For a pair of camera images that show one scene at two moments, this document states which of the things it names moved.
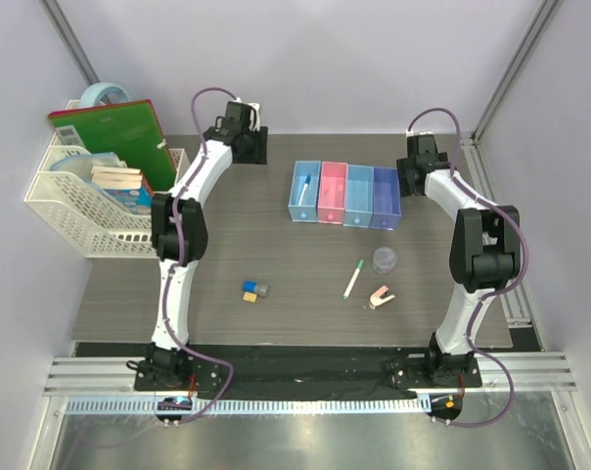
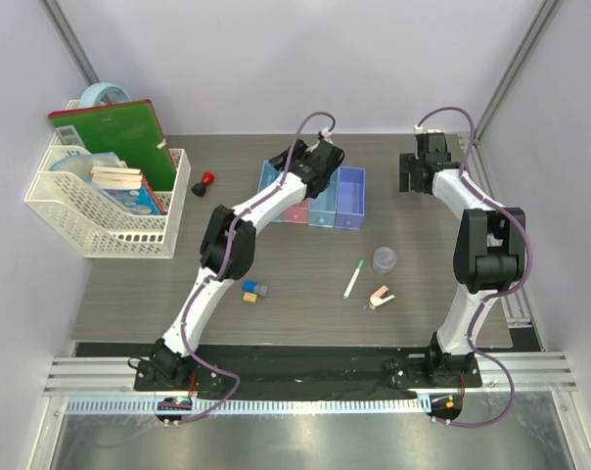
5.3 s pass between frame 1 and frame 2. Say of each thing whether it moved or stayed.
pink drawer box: moved
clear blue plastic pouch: stayed
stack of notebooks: stayed
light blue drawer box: moved
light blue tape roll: stayed
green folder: stayed
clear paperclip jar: stayed
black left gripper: moved
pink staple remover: stayed
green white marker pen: stayed
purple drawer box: moved
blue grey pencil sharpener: stayed
